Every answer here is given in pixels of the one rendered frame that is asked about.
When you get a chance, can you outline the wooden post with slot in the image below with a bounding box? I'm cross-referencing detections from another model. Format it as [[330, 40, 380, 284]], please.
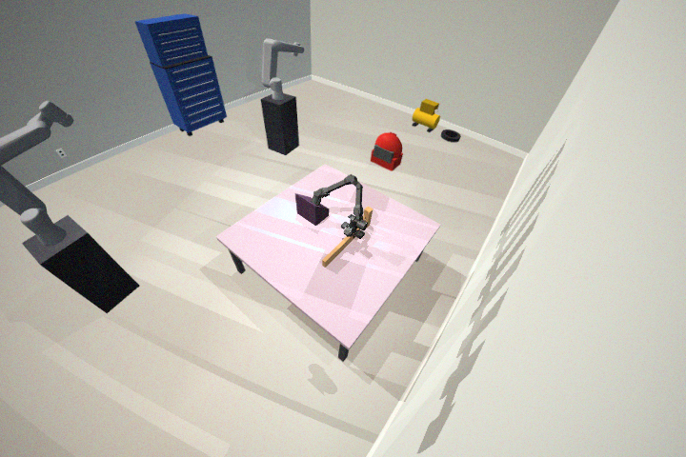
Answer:
[[363, 207, 373, 227]]

